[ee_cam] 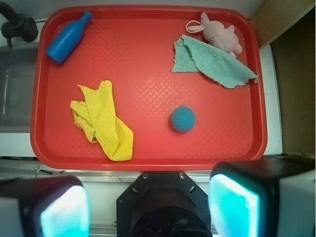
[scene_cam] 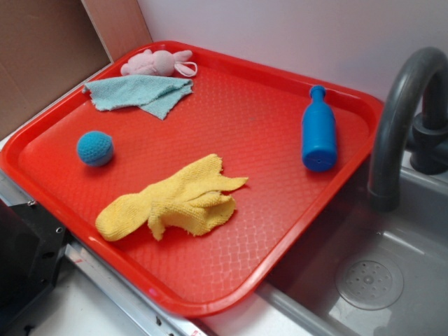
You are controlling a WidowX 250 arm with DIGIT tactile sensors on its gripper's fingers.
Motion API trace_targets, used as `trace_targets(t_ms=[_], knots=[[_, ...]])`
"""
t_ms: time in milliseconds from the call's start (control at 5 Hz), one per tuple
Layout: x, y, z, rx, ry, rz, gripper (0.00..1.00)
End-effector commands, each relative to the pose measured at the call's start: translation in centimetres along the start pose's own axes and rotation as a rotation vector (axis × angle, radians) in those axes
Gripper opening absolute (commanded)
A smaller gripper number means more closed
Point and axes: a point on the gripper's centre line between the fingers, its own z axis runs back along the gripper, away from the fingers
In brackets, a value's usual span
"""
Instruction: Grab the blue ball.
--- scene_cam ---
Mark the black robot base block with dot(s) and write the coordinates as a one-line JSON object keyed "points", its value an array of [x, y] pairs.
{"points": [[33, 243]]}

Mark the blue crocheted ball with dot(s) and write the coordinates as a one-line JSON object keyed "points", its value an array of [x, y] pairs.
{"points": [[95, 148]]}

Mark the red plastic tray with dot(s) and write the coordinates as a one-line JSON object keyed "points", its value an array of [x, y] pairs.
{"points": [[248, 114]]}

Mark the yellow microfiber cloth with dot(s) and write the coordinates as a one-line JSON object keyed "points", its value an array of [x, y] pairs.
{"points": [[196, 199]]}

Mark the blue plastic bottle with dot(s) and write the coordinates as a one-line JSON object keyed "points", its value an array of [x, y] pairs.
{"points": [[319, 144]]}

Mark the light blue cloth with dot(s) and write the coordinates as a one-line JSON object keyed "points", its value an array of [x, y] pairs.
{"points": [[153, 94]]}

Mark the pink plush bunny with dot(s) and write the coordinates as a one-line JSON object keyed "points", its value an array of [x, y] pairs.
{"points": [[160, 63]]}

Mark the grey plastic sink basin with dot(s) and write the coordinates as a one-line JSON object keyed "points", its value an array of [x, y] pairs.
{"points": [[355, 271]]}

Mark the grey curved faucet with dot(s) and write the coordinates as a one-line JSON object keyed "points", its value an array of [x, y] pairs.
{"points": [[414, 119]]}

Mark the brown cardboard panel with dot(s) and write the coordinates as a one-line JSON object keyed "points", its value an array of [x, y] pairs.
{"points": [[49, 47]]}

